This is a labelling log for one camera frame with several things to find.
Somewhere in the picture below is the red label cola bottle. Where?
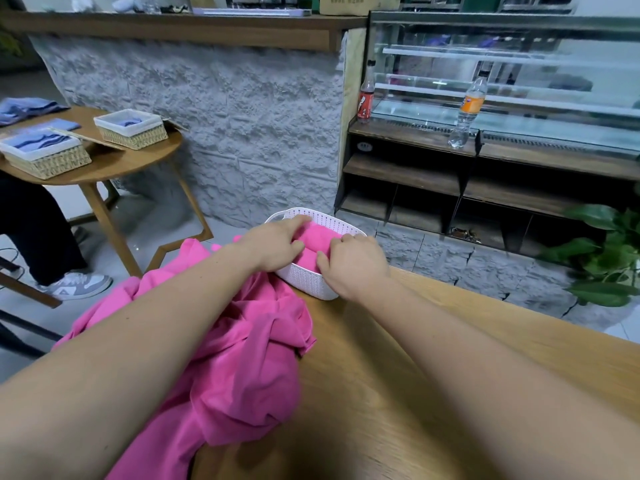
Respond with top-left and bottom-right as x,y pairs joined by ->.
355,63 -> 378,124

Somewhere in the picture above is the person's right forearm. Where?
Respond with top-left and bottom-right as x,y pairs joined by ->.
355,269 -> 640,480

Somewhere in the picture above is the green potted plant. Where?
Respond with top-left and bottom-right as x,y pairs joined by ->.
539,201 -> 640,309

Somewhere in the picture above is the white shoe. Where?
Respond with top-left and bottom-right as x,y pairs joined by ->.
37,269 -> 115,302

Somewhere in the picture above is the white flat tray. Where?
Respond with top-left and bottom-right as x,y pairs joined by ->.
189,5 -> 314,19

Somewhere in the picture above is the white woven plastic basket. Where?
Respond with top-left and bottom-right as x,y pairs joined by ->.
263,205 -> 370,302

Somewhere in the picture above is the clear bottle with orange label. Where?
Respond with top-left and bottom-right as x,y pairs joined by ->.
447,73 -> 490,152

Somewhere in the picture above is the person's right hand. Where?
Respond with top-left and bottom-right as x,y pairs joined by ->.
315,231 -> 394,302

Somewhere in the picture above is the person's left forearm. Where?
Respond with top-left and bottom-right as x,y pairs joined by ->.
0,239 -> 263,480

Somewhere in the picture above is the small round wooden side table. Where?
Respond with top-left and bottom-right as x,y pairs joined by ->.
0,105 -> 217,279

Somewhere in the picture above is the wooden bar counter top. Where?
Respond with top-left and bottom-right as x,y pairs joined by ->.
0,9 -> 372,54

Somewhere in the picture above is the blue flat sheet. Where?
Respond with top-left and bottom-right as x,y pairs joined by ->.
30,117 -> 82,135

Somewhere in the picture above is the dark wooden shelf cabinet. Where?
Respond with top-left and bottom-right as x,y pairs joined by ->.
334,113 -> 640,263

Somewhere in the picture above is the pile of pink cloths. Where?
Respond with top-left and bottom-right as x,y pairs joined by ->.
54,237 -> 319,480

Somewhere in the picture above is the person's left hand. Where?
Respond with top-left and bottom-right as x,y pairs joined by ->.
239,213 -> 314,275

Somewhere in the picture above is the blue cloth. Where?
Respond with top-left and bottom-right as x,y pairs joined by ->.
0,95 -> 67,129

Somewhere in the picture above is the pink towel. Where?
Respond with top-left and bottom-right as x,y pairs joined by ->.
295,219 -> 345,275

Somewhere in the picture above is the cardboard box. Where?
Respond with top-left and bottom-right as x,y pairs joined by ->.
317,0 -> 402,19

